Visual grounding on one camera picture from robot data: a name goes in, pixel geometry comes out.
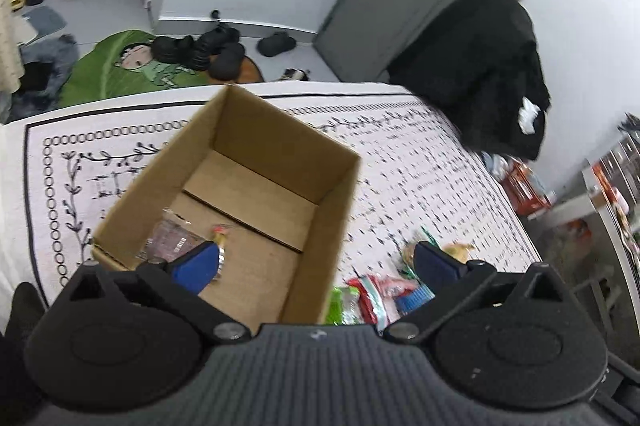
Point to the yellow slipper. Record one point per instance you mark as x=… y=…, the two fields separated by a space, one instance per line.
x=16 y=0

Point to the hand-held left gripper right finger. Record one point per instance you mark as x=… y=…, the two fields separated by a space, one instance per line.
x=434 y=267

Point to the black white small object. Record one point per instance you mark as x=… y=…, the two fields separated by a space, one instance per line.
x=297 y=74

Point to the grey drawer organizer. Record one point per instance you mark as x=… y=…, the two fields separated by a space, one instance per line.
x=620 y=161

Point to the clear reddish snack packet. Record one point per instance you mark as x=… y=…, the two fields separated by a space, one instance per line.
x=170 y=237

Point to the brown round mat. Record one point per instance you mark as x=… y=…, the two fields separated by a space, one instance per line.
x=245 y=73

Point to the green leaf cartoon mat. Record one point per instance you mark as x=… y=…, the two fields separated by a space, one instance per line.
x=100 y=70

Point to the blue snack packet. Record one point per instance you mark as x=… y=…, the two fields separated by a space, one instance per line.
x=412 y=300

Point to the grey bath mat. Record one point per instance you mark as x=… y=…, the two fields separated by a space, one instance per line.
x=47 y=19

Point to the white cloth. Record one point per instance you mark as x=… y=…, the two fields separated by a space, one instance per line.
x=528 y=114

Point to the pink white snack packet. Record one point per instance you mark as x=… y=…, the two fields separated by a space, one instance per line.
x=399 y=285

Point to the brown cardboard box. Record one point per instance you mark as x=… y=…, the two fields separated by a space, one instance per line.
x=280 y=145

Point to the blue grey fuzzy rug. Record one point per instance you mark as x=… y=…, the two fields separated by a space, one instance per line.
x=50 y=55

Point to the black object on organizer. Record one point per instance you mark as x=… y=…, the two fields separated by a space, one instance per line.
x=630 y=124

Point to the white side table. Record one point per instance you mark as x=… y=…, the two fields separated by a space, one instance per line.
x=607 y=216

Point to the red plastic basket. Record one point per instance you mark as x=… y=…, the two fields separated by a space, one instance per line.
x=525 y=192

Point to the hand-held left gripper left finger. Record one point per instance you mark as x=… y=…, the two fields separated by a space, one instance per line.
x=196 y=265

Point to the black coat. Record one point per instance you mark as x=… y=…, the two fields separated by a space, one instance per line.
x=475 y=65

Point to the red green snack packet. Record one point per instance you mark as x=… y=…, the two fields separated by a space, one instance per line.
x=371 y=303

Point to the beige cloth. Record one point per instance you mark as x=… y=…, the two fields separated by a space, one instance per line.
x=7 y=15

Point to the white printed tablecloth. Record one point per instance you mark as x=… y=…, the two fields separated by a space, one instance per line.
x=410 y=155

